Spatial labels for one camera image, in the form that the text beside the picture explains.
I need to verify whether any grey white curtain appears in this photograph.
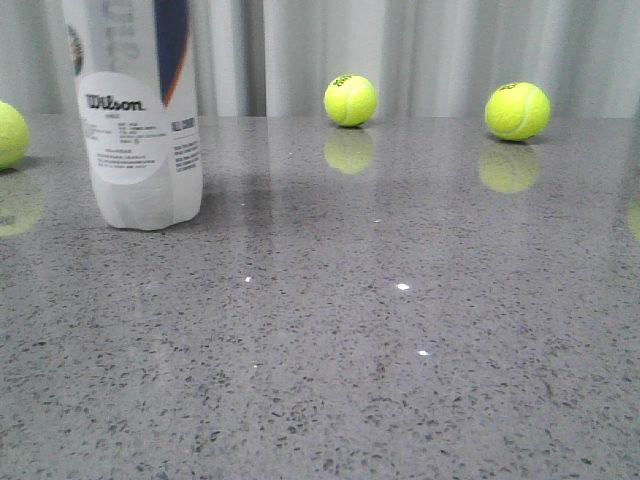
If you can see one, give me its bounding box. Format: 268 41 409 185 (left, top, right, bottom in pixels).
0 0 640 120

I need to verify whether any tennis ball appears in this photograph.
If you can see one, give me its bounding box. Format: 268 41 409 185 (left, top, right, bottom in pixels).
324 74 378 127
0 102 29 170
485 82 551 141

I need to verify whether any far left tennis ball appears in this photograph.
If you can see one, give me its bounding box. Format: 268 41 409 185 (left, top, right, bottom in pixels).
0 102 29 170

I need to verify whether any middle tennis ball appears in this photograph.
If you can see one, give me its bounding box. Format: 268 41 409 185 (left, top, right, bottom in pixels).
324 74 378 127

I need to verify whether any white blue tennis ball can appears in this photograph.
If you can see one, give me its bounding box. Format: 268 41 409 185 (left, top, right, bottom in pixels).
62 1 203 230

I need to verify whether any right tennis ball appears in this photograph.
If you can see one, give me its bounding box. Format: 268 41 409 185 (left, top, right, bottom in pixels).
485 82 551 141

